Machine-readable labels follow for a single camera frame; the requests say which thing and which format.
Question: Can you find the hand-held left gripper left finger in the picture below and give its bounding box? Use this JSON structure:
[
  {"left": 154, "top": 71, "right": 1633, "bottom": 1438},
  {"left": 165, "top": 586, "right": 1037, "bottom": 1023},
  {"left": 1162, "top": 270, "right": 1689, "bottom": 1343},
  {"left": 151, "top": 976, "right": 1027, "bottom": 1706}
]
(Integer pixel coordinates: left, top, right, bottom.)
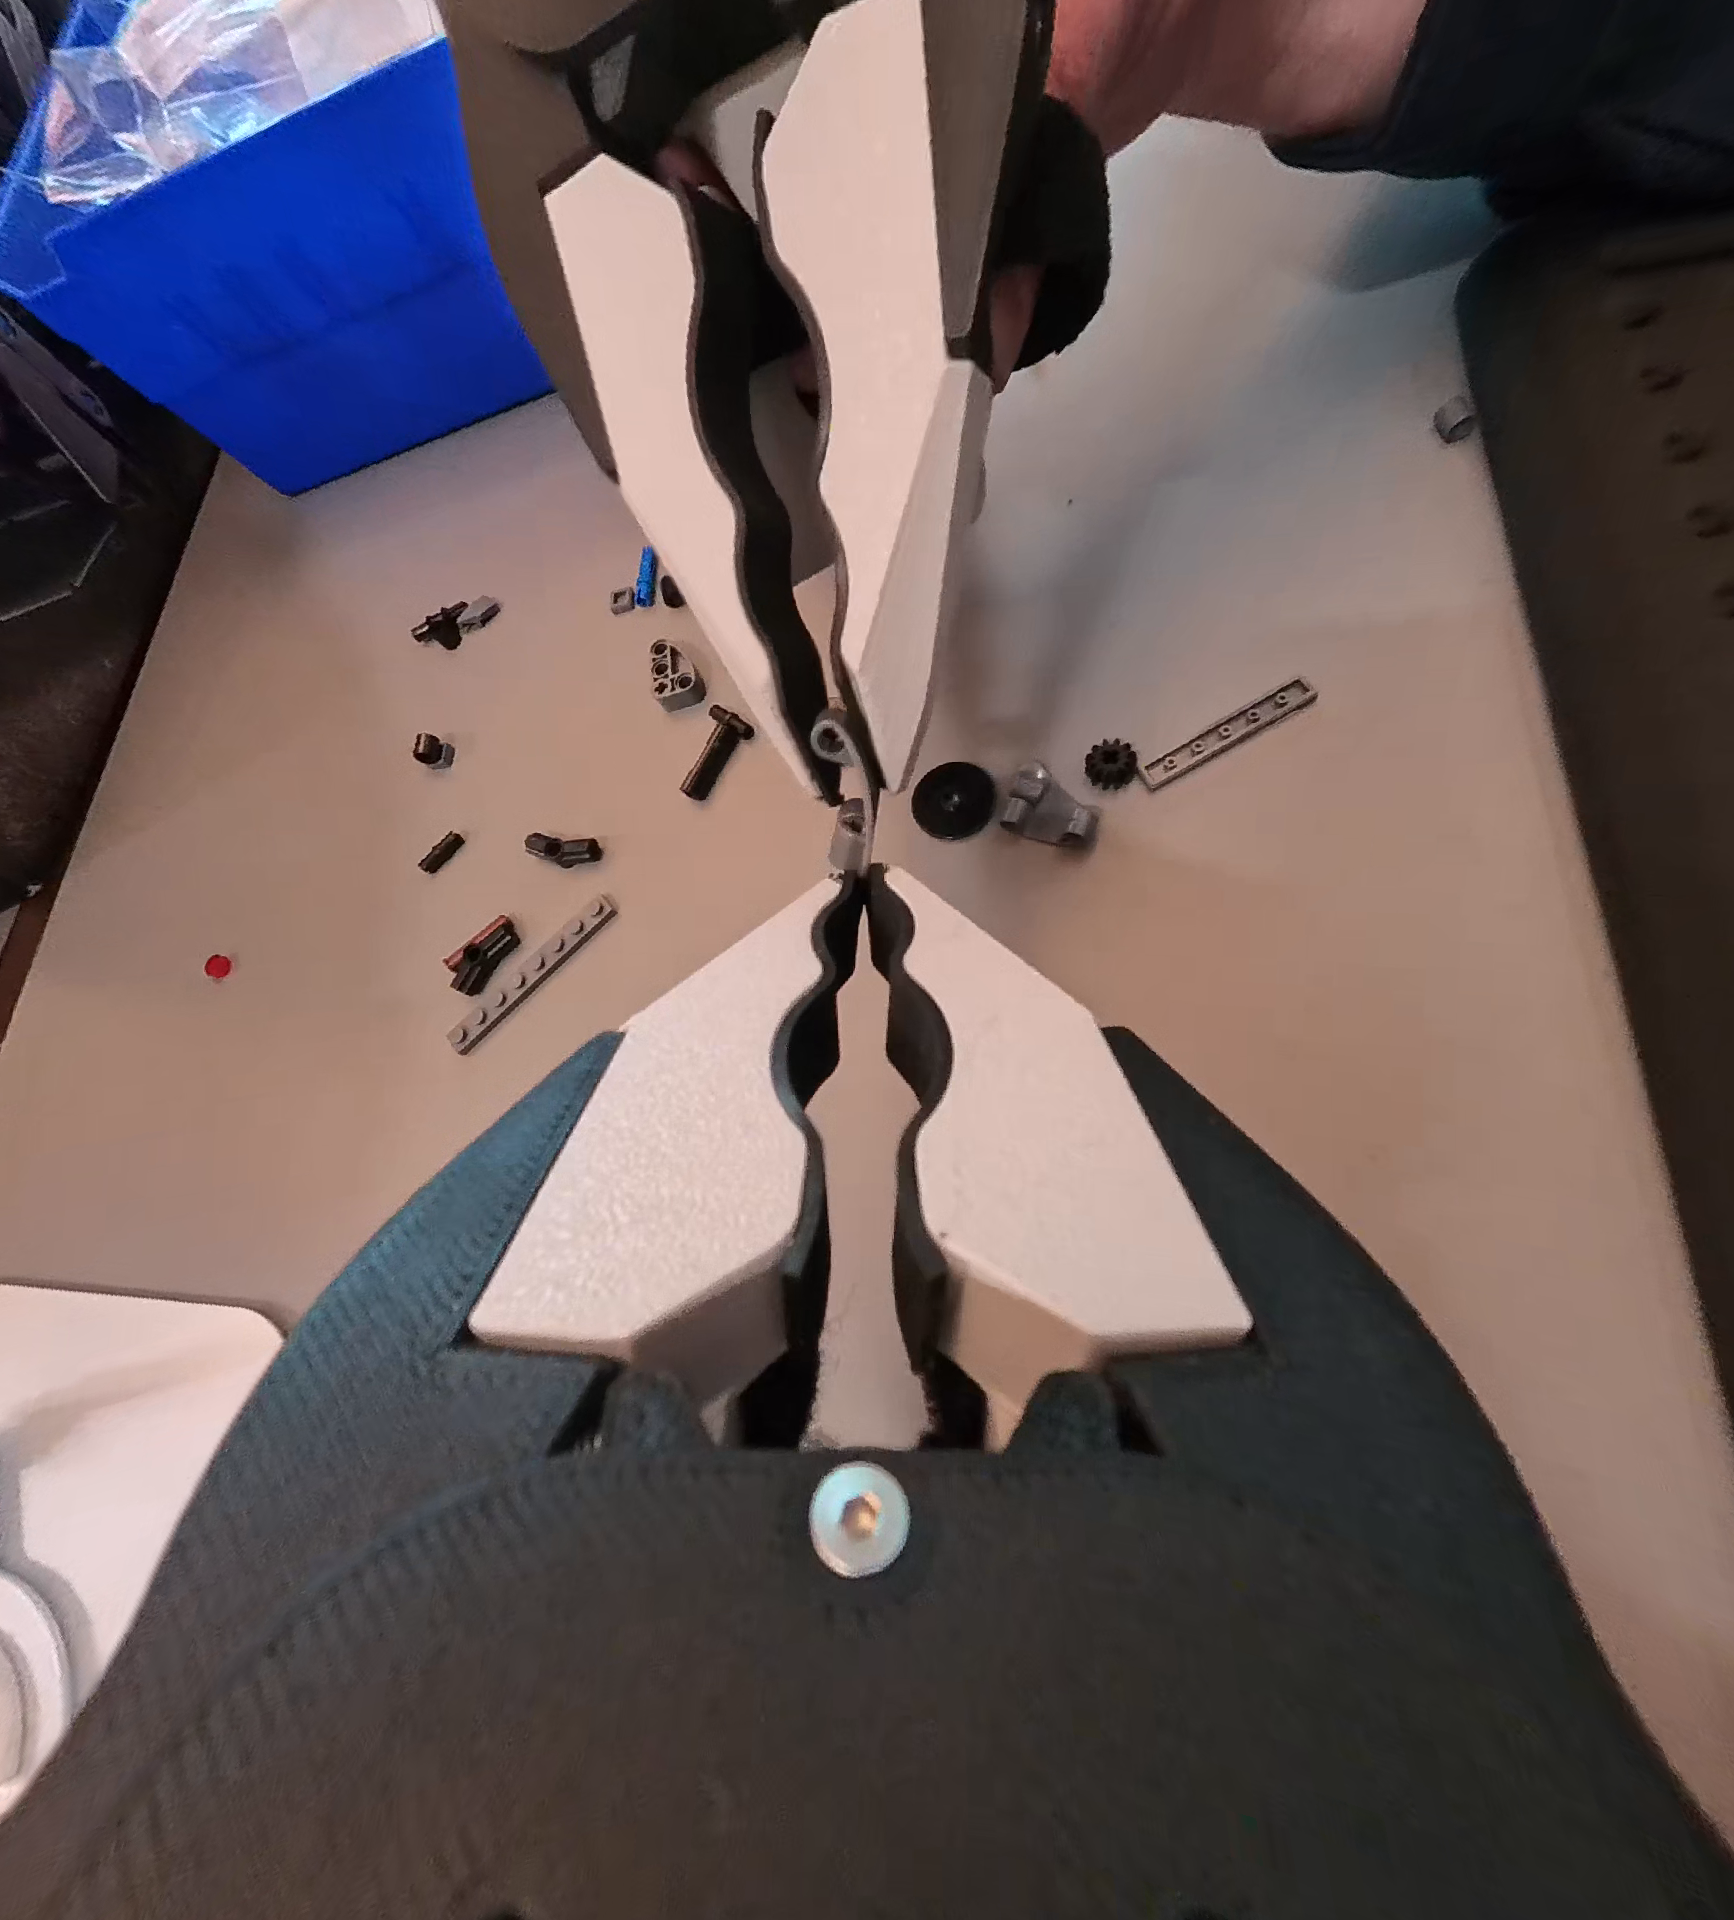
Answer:
[{"left": 468, "top": 873, "right": 870, "bottom": 1452}]

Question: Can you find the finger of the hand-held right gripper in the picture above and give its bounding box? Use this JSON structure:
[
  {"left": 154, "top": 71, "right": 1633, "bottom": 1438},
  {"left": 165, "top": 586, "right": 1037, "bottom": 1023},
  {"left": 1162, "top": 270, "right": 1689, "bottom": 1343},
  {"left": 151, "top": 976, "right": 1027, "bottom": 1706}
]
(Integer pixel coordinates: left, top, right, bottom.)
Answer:
[
  {"left": 750, "top": 0, "right": 1042, "bottom": 795},
  {"left": 540, "top": 155, "right": 833, "bottom": 803}
]

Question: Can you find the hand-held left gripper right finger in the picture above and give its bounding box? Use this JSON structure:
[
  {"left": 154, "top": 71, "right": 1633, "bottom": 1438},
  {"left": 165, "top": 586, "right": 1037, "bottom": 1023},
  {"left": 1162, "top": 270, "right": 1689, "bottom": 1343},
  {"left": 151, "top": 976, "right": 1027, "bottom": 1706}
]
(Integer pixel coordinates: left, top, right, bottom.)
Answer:
[{"left": 863, "top": 865, "right": 1254, "bottom": 1452}]

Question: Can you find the person's right forearm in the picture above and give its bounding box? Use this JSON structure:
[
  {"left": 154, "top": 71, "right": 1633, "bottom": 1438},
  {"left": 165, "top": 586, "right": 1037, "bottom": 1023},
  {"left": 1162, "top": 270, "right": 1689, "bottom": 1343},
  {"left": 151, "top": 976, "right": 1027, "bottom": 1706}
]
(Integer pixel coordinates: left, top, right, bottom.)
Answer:
[{"left": 1259, "top": 0, "right": 1734, "bottom": 228}]

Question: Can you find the person's right hand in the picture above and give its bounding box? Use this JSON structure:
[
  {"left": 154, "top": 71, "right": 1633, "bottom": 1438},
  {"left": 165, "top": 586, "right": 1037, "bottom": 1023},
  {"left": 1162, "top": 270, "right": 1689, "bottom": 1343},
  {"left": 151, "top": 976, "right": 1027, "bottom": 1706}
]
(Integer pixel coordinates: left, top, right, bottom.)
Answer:
[{"left": 986, "top": 0, "right": 1424, "bottom": 378}]

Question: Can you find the long grey studded plate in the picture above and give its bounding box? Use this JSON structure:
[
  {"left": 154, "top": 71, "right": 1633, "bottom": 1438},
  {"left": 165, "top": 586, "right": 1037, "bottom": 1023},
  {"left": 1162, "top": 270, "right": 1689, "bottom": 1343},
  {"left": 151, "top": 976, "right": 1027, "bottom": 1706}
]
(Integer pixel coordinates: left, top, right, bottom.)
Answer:
[{"left": 448, "top": 894, "right": 617, "bottom": 1056}]

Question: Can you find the blue plastic bin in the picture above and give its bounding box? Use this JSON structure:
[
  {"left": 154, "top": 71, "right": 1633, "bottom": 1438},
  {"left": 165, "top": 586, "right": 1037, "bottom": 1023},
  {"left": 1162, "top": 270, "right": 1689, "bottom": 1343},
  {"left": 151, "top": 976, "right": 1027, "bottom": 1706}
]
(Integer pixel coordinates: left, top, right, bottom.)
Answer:
[{"left": 0, "top": 0, "right": 557, "bottom": 501}]

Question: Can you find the clear plastic bag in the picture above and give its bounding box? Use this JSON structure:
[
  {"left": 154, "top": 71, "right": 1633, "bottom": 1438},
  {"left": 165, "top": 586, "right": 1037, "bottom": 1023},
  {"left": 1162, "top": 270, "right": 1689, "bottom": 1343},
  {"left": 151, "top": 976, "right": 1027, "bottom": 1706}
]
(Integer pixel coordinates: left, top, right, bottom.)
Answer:
[{"left": 34, "top": 0, "right": 452, "bottom": 212}]

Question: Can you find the dark round dish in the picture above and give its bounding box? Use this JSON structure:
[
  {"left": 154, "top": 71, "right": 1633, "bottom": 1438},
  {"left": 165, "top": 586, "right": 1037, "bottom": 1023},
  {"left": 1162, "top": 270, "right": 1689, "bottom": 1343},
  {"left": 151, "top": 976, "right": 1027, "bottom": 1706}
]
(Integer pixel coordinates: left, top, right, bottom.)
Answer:
[{"left": 910, "top": 761, "right": 997, "bottom": 845}]

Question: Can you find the black T-shaped axle piece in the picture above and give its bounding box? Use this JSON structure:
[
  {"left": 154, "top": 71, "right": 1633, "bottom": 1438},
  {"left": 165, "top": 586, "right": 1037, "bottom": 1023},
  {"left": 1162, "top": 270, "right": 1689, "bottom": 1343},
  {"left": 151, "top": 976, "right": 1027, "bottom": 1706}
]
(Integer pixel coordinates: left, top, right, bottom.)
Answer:
[{"left": 678, "top": 702, "right": 757, "bottom": 805}]

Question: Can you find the thin grey holed plate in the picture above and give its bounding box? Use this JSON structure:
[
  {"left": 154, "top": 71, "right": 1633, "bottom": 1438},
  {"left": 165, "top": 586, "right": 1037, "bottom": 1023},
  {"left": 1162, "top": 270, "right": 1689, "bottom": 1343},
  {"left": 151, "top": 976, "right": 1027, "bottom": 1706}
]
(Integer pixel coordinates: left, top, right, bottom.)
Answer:
[{"left": 1138, "top": 677, "right": 1320, "bottom": 792}]

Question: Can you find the white rounded board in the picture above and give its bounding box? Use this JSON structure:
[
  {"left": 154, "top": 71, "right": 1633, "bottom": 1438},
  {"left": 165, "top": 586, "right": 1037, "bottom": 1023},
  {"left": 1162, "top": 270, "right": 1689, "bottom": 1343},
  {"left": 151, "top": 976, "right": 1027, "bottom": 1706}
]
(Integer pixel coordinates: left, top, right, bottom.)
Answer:
[{"left": 0, "top": 1278, "right": 287, "bottom": 1884}]

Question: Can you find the dark perforated chair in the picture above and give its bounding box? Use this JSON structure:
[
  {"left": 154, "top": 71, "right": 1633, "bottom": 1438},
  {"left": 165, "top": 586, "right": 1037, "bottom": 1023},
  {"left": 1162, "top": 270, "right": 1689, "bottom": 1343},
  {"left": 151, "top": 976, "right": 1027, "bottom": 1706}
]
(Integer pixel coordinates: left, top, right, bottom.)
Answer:
[{"left": 1455, "top": 194, "right": 1734, "bottom": 1920}]

